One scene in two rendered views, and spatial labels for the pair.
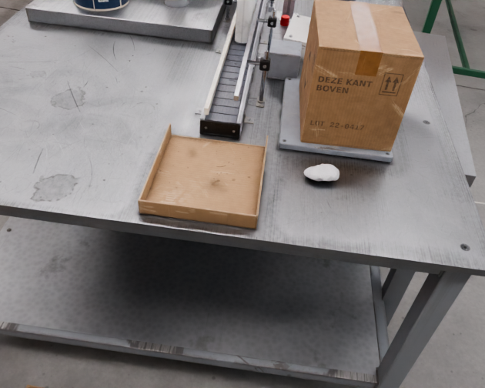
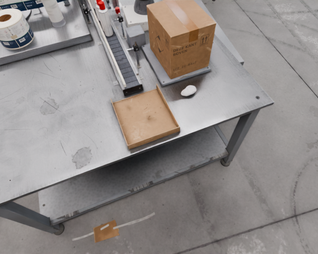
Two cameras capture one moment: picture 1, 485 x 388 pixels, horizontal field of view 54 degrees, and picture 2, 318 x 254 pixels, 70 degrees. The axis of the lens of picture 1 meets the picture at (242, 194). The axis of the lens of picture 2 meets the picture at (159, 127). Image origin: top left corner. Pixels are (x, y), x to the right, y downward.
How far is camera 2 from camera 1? 0.39 m
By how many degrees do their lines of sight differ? 20
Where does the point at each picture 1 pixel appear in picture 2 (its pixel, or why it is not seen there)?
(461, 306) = not seen: hidden behind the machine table
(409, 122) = not seen: hidden behind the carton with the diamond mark
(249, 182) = (162, 110)
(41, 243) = not seen: hidden behind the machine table
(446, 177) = (233, 67)
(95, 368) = (115, 205)
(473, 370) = (252, 127)
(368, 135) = (198, 64)
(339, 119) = (185, 63)
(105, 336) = (117, 193)
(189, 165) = (131, 114)
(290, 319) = (184, 146)
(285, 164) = (170, 92)
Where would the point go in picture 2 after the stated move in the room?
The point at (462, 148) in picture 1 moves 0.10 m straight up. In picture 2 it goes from (232, 50) to (236, 35)
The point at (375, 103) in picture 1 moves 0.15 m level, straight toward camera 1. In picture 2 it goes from (199, 50) to (206, 70)
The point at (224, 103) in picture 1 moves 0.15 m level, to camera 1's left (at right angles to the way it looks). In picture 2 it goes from (127, 75) to (101, 84)
